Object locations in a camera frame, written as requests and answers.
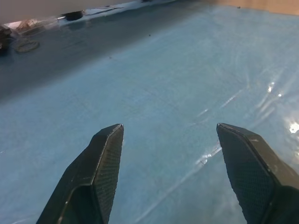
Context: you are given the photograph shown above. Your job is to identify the small copper wound connector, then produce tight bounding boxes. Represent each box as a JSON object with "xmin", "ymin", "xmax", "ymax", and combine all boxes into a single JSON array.
[{"xmin": 14, "ymin": 19, "xmax": 47, "ymax": 32}]

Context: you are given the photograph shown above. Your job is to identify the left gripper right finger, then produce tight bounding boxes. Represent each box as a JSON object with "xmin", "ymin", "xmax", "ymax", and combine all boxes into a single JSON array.
[{"xmin": 216, "ymin": 122, "xmax": 299, "ymax": 224}]

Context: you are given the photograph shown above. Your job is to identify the blue plastic table cover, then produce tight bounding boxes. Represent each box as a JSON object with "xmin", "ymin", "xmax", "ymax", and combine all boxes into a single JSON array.
[{"xmin": 0, "ymin": 0, "xmax": 299, "ymax": 224}]

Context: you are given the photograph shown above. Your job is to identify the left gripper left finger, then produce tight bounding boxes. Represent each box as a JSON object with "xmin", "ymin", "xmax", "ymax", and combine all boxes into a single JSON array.
[{"xmin": 35, "ymin": 123, "xmax": 125, "ymax": 224}]

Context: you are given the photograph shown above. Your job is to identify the small black foot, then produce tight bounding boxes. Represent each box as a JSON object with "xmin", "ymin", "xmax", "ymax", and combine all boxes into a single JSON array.
[{"xmin": 62, "ymin": 10, "xmax": 85, "ymax": 21}]

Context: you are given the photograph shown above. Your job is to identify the brown cardboard sheet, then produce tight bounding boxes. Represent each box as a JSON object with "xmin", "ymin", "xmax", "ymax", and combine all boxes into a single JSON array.
[{"xmin": 214, "ymin": 0, "xmax": 299, "ymax": 16}]

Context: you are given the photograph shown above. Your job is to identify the large white sheet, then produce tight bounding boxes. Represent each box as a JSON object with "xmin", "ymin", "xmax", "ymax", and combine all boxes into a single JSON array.
[{"xmin": 0, "ymin": 0, "xmax": 143, "ymax": 25}]

